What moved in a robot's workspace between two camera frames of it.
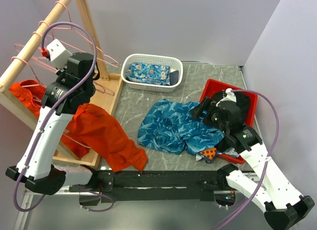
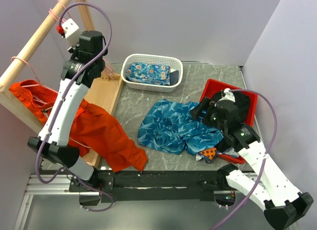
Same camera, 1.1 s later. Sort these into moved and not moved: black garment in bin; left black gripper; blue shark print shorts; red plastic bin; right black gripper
Moved: left black gripper
Not moved: blue shark print shorts; red plastic bin; black garment in bin; right black gripper
